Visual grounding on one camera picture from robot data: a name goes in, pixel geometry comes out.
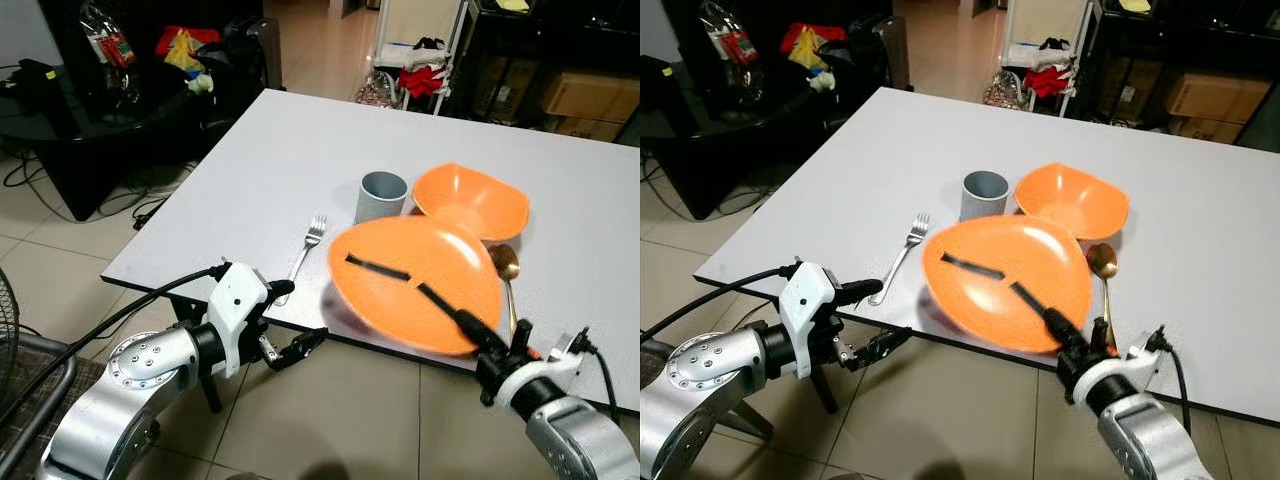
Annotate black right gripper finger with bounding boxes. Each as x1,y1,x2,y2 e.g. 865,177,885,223
1009,282,1087,350
416,282,499,352

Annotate orange plate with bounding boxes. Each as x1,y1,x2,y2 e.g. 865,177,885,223
328,215,504,357
921,214,1094,355

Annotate silver metal fork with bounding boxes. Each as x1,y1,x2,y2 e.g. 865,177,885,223
868,211,931,306
272,213,328,306

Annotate golden metal spoon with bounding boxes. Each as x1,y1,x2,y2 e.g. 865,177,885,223
488,243,523,346
1086,243,1119,346

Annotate orange bowl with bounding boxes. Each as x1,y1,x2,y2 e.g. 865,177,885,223
1014,162,1131,242
412,163,530,243

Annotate grey cup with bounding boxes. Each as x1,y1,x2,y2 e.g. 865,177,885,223
355,171,410,227
960,170,1012,224

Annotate black low table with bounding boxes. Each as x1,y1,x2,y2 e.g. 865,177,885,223
640,55,883,222
0,58,267,222

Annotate patterned woven basket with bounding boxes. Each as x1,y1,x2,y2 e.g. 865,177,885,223
356,72,402,107
982,72,1027,110

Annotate red cloth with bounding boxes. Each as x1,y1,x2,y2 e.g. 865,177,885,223
397,65,452,99
1022,65,1074,99

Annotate black round fan grille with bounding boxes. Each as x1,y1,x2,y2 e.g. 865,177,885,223
0,268,22,398

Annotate large brown cardboard box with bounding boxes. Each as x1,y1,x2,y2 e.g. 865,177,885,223
1165,72,1272,124
540,70,641,122

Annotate clear bag with red pack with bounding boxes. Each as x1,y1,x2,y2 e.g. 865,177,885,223
80,3,137,67
700,2,762,67

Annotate black shelf unit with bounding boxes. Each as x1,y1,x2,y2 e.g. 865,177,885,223
1075,0,1280,152
450,0,641,147

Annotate white framed rack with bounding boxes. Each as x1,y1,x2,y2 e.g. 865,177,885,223
1000,0,1097,117
374,0,472,113

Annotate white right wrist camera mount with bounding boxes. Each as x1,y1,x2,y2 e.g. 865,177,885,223
1075,330,1172,410
493,335,593,413

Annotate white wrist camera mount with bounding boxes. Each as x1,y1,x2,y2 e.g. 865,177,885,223
205,261,272,376
1075,330,1172,410
778,261,837,353
493,335,593,413

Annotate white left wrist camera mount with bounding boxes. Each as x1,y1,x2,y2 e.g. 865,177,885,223
205,261,272,376
778,261,837,353

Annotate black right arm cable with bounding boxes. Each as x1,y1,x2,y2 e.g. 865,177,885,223
1150,325,1193,407
575,328,623,416

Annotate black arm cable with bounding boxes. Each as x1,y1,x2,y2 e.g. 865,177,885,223
640,263,801,341
575,328,623,416
1150,325,1193,407
0,264,229,431

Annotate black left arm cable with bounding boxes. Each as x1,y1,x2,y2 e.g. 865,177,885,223
640,263,801,341
0,264,229,431

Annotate grey metal frame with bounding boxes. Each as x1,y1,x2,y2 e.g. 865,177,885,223
0,335,80,471

